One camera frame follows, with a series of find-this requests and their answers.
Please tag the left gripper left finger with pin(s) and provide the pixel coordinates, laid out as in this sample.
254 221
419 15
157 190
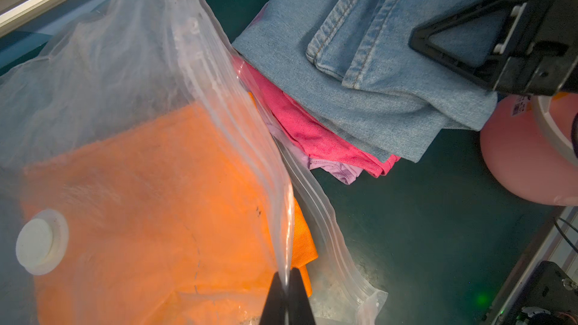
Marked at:
275 308

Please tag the light blue jeans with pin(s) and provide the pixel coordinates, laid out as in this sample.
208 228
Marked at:
349 64

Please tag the white bag vacuum valve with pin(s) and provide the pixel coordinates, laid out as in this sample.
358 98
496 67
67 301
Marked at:
42 242

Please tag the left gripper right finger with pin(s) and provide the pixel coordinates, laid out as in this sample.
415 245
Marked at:
299 310

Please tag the clear plastic vacuum bag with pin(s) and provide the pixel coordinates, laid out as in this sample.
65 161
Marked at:
135 60

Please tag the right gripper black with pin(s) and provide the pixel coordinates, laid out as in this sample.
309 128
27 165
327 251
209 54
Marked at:
526 47

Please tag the pink trousers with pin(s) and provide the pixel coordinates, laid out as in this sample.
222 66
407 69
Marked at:
288 113

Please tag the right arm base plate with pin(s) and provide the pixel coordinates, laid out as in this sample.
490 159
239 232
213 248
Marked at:
549 297

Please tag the pink bucket with lid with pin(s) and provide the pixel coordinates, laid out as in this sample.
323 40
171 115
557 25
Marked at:
529 145

